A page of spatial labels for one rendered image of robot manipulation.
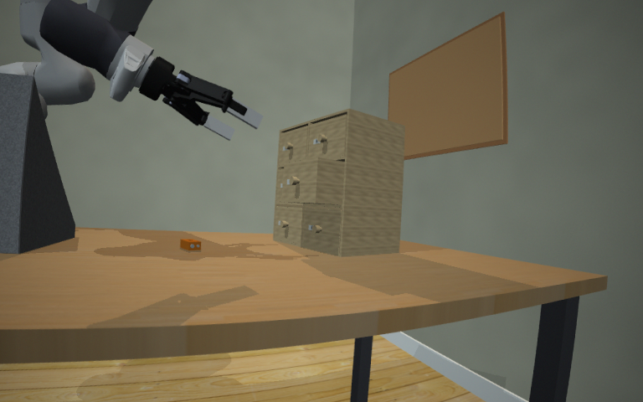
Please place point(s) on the orange nine-volt battery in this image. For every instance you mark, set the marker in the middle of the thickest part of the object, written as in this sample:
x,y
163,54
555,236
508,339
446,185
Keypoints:
x,y
190,244

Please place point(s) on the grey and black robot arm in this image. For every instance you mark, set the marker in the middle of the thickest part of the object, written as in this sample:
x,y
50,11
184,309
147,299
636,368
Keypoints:
x,y
87,38

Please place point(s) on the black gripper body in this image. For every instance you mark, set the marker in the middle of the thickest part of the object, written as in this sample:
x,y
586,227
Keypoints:
x,y
159,79

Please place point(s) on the light wooden drawer front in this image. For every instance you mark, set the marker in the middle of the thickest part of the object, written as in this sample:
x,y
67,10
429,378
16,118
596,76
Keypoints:
x,y
313,181
328,138
322,229
288,224
293,145
279,186

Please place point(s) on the small wooden chest of drawers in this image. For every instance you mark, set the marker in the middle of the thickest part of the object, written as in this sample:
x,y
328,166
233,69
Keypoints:
x,y
372,187

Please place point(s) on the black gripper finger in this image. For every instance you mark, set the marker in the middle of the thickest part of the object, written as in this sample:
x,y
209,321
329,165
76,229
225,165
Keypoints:
x,y
197,116
215,95

